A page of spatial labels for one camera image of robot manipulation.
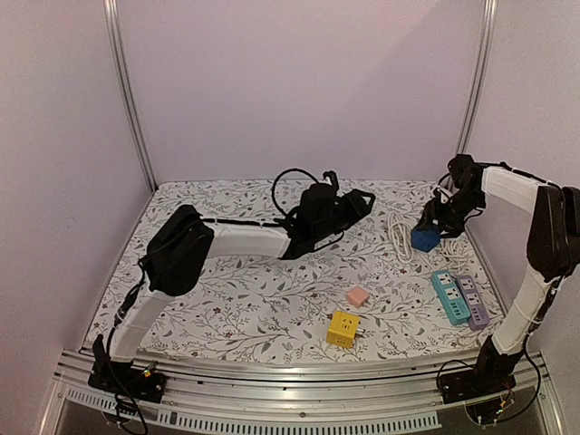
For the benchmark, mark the pink plug adapter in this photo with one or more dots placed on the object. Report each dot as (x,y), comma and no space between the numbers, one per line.
(357,296)

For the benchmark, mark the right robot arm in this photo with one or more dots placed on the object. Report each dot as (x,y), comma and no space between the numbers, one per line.
(552,245)

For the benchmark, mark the right aluminium frame post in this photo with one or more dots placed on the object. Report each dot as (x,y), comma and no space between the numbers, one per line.
(485,41)

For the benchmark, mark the blue cube socket adapter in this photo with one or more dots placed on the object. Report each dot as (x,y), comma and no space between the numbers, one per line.
(425,240)

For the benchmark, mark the aluminium front rail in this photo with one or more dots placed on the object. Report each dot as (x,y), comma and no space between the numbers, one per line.
(381,397)

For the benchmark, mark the aluminium frame post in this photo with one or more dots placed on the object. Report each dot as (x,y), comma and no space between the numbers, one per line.
(485,41)
(113,23)

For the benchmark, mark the yellow cube socket adapter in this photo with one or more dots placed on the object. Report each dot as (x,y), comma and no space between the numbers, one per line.
(343,329)

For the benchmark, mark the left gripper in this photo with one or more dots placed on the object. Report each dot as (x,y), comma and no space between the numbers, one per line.
(357,207)

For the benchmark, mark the purple power strip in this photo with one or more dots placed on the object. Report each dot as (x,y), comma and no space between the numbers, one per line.
(479,318)

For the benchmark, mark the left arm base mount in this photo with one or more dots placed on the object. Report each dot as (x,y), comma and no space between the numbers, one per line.
(123,379)

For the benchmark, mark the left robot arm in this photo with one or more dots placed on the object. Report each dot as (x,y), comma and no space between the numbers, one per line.
(174,258)

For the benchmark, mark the floral table mat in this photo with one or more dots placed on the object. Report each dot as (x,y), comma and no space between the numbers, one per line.
(261,310)

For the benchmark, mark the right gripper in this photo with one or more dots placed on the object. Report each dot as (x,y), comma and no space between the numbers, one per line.
(443,215)

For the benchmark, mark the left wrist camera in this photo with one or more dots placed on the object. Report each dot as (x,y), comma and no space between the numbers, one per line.
(330,178)

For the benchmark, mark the left aluminium frame post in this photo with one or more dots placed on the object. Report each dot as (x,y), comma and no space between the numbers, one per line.
(113,23)

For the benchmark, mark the teal power strip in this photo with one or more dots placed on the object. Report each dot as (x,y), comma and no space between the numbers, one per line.
(450,297)

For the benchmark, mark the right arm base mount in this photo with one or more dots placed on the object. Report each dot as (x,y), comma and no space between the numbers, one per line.
(473,382)

